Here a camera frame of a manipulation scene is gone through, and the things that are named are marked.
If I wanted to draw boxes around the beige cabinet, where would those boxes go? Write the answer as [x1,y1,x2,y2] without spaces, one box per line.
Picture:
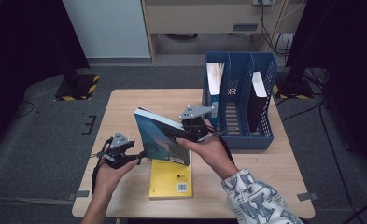
[140,0,306,64]

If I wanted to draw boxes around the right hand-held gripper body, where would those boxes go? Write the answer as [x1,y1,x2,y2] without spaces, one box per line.
[178,105,217,144]

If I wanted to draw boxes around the white panel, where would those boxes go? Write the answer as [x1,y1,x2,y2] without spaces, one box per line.
[61,0,151,59]

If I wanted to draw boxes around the person's right hand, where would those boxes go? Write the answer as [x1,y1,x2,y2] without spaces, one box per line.
[175,119,240,181]

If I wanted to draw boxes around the black cable bundle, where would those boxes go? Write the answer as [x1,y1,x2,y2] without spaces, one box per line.
[258,0,295,59]

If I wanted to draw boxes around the black tape marks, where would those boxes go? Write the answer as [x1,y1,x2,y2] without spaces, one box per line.
[80,115,97,136]

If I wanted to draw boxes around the person's left hand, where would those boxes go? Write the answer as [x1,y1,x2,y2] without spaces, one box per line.
[93,152,141,200]

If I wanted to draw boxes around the grey floor mat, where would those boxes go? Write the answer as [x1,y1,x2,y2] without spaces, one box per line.
[0,63,367,224]

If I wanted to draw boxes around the left hand-held gripper cable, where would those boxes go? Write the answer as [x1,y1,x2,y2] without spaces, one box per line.
[91,138,111,195]

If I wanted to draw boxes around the black curtain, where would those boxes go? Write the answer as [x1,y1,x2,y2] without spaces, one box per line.
[285,0,367,175]
[0,0,91,157]

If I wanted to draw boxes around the striped stand base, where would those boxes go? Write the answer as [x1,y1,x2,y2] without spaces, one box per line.
[53,69,101,102]
[273,78,316,101]

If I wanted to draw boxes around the black floor cable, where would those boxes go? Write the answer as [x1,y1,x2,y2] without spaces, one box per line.
[13,100,35,119]
[280,92,360,224]

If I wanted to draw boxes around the teal illustrated book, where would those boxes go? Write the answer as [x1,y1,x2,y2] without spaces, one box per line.
[133,106,191,167]

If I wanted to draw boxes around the yellow book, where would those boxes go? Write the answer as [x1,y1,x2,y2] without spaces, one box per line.
[148,158,193,200]

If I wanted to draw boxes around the grey tape strip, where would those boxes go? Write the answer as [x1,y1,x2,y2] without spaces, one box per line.
[297,191,318,202]
[67,189,91,201]

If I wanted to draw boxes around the blue book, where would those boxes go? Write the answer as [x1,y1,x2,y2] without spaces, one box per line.
[205,62,226,137]

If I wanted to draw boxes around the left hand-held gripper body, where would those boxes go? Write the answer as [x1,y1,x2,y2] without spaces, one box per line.
[101,132,136,171]

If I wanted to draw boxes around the grey vent plate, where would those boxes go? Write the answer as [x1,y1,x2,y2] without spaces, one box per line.
[233,22,260,32]

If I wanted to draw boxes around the black book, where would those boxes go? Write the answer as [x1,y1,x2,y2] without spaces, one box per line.
[247,71,269,133]

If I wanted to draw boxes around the blue file rack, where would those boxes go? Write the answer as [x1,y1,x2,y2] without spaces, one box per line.
[202,50,278,151]

